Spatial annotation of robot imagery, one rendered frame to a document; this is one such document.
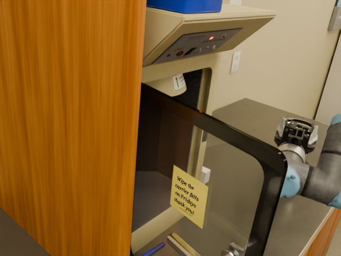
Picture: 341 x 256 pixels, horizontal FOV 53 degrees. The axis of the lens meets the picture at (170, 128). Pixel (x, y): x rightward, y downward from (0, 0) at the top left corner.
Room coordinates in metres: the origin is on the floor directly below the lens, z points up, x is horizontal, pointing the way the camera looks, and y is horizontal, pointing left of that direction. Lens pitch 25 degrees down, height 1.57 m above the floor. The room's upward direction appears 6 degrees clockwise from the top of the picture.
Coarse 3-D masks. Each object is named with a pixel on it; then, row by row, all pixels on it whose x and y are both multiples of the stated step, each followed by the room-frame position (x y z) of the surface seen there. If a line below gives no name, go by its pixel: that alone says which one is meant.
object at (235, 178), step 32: (160, 96) 0.50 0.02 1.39; (160, 128) 0.50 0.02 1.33; (192, 128) 0.45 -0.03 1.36; (224, 128) 0.41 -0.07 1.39; (160, 160) 0.49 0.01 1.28; (192, 160) 0.44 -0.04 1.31; (224, 160) 0.40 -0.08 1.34; (256, 160) 0.37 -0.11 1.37; (160, 192) 0.49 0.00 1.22; (224, 192) 0.39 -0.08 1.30; (256, 192) 0.36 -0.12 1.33; (160, 224) 0.48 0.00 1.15; (192, 224) 0.43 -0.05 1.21; (224, 224) 0.39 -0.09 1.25; (256, 224) 0.35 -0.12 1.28
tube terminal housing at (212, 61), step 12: (228, 0) 0.81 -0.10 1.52; (180, 60) 0.69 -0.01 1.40; (192, 60) 0.73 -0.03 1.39; (204, 60) 0.77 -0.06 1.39; (216, 60) 0.81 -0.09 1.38; (144, 72) 0.61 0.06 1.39; (156, 72) 0.64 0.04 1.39; (168, 72) 0.67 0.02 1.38; (180, 72) 0.70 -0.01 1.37; (204, 72) 0.82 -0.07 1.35; (216, 72) 0.81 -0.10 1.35; (204, 84) 0.83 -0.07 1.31; (216, 84) 0.82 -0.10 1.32; (204, 96) 0.83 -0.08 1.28; (204, 108) 0.83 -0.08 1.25
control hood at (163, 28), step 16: (160, 16) 0.52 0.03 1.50; (176, 16) 0.51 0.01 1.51; (192, 16) 0.52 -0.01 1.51; (208, 16) 0.55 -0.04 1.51; (224, 16) 0.59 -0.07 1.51; (240, 16) 0.63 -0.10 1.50; (256, 16) 0.68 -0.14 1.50; (272, 16) 0.74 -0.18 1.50; (160, 32) 0.52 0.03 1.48; (176, 32) 0.51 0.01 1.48; (192, 32) 0.55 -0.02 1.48; (240, 32) 0.71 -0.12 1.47; (144, 48) 0.54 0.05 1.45; (160, 48) 0.54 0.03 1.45; (224, 48) 0.75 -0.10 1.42; (144, 64) 0.56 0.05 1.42
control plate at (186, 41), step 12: (192, 36) 0.57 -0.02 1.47; (204, 36) 0.60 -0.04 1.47; (216, 36) 0.64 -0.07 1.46; (228, 36) 0.68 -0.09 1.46; (168, 48) 0.55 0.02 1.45; (180, 48) 0.59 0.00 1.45; (204, 48) 0.67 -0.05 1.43; (216, 48) 0.71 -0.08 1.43; (156, 60) 0.57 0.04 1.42; (168, 60) 0.61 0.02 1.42
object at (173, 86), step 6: (162, 78) 0.71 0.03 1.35; (168, 78) 0.71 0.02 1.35; (174, 78) 0.72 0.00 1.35; (180, 78) 0.74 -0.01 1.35; (150, 84) 0.69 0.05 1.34; (156, 84) 0.70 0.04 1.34; (162, 84) 0.70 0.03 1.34; (168, 84) 0.71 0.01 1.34; (174, 84) 0.72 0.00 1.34; (180, 84) 0.73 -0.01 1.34; (162, 90) 0.70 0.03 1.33; (168, 90) 0.70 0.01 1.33; (174, 90) 0.71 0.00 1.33; (180, 90) 0.73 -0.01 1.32
